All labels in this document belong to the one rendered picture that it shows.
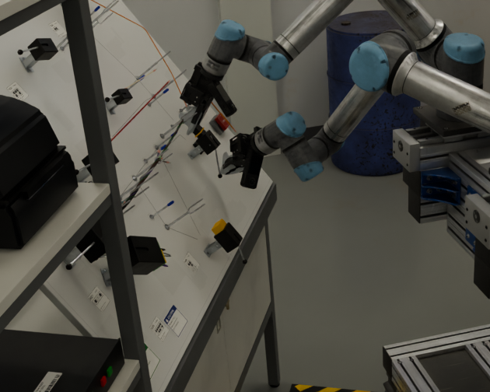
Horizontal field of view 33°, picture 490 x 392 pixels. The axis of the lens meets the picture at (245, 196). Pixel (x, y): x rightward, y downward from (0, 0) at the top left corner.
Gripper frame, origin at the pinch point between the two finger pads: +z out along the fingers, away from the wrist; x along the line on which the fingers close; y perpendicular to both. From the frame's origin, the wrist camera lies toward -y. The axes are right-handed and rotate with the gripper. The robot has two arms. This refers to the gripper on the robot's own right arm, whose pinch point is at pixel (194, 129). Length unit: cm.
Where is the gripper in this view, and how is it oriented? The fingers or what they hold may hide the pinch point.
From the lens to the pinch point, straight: 252.6
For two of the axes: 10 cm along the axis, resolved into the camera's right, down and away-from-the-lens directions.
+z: -4.0, 7.7, 5.0
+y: -8.7, -4.9, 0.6
